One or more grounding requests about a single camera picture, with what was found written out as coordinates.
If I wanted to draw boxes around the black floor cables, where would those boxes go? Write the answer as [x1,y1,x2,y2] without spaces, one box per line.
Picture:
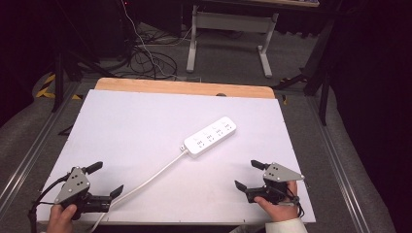
[128,30,179,81]

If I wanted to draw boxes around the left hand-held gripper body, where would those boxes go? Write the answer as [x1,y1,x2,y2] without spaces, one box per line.
[53,166,113,221]

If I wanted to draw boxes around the aluminium floor rail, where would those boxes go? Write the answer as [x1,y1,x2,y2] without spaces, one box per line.
[0,81,81,208]
[306,96,366,233]

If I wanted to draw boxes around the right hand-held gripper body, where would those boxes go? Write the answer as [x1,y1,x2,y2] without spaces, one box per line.
[245,162,305,206]

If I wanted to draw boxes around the white power strip cable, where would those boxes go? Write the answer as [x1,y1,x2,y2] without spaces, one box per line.
[88,147,189,233]

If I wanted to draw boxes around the person's left hand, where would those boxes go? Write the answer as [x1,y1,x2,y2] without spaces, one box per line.
[46,204,79,233]

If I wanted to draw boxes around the black tripod stand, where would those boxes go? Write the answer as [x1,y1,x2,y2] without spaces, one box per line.
[51,0,115,114]

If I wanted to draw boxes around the white desk frame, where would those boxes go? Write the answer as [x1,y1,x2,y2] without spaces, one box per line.
[186,4,280,79]

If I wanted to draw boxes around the white power strip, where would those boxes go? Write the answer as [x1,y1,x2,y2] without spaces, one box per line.
[182,116,237,159]

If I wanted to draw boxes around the thin white floor cable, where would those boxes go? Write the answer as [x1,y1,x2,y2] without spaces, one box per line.
[120,0,195,81]

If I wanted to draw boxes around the black metal stand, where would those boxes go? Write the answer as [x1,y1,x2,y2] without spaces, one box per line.
[271,17,339,126]

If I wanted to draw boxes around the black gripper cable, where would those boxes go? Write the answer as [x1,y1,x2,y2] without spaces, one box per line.
[286,185,306,218]
[27,173,71,233]

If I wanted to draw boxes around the white board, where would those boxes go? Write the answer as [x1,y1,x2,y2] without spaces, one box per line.
[36,89,317,226]

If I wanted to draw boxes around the person's right hand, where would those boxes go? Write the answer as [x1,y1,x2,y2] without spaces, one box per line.
[253,180,299,223]

